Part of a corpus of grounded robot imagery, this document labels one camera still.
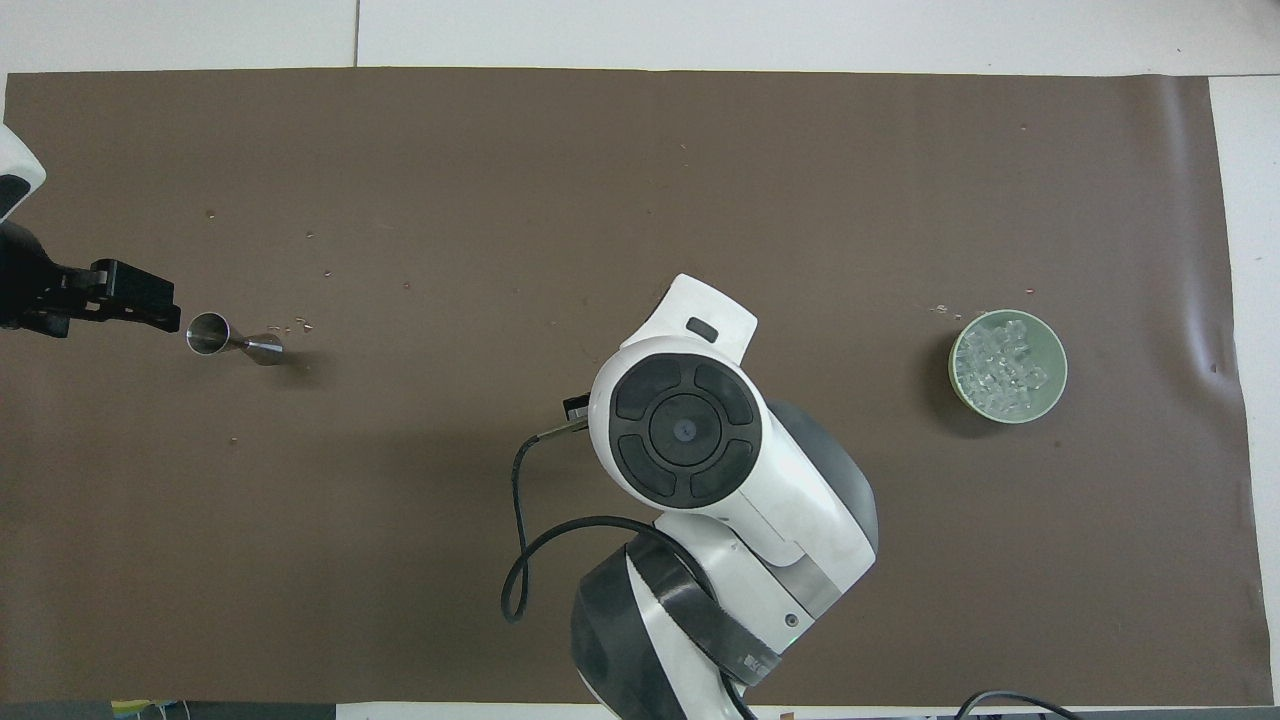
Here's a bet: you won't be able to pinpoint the clear ice cubes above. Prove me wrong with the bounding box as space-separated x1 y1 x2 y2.
957 315 1053 413

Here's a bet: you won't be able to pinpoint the black cable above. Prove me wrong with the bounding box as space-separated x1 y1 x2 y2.
500 394 667 625
954 689 1087 720

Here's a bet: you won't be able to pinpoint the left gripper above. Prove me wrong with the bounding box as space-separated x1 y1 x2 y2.
0 221 72 339

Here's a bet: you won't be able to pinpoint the steel double jigger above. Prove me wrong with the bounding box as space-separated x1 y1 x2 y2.
185 311 286 367

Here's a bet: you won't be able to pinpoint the green bowl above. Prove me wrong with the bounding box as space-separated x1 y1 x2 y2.
947 309 1069 426

